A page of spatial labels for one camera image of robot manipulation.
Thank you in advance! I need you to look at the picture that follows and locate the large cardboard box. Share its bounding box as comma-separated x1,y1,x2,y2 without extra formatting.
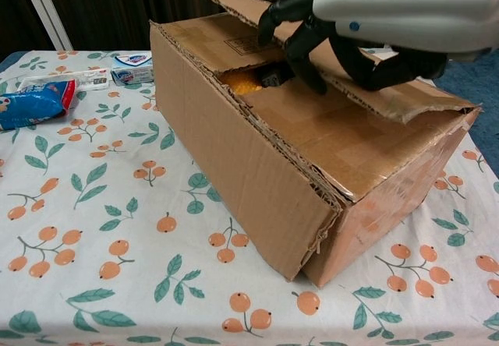
150,0,484,288

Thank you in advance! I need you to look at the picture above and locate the white frame post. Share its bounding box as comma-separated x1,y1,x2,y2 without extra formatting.
17,0,73,53

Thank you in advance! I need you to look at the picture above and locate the yellow rubber chicken toy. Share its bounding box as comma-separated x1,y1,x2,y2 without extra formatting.
221,71,263,96

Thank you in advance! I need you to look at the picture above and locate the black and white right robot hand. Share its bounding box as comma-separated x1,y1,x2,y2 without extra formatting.
257,0,499,96

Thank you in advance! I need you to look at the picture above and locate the white toothpaste tube box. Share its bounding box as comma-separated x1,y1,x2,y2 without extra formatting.
17,67,111,92

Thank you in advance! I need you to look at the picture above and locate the dark blue table cover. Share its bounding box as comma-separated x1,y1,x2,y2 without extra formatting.
424,45,499,136

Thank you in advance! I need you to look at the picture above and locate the blue red snack bag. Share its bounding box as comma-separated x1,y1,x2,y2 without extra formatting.
0,77,79,132

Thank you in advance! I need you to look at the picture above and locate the black curtain panel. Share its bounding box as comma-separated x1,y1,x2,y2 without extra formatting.
0,0,51,62
34,0,241,53

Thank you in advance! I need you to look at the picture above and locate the white blue soap box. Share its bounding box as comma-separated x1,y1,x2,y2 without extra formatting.
110,51,156,87

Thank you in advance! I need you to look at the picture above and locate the small brown box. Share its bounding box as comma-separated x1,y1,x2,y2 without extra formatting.
255,67,296,90

